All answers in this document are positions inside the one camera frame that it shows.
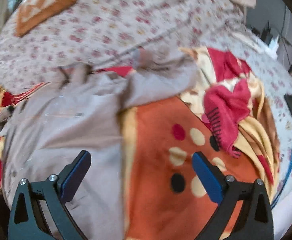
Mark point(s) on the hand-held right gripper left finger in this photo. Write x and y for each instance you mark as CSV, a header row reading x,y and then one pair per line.
x,y
76,176

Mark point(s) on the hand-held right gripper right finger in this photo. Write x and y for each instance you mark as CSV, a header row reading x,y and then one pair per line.
x,y
206,180

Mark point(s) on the beige jacket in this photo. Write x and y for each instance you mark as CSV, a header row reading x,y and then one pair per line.
x,y
61,130

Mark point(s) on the orange red printed blanket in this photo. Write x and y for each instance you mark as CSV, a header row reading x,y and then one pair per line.
x,y
161,205

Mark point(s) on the floral quilt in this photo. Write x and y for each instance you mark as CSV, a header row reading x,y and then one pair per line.
x,y
136,25

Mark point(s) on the orange checkered cushion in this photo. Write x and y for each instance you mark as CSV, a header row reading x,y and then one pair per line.
x,y
51,5

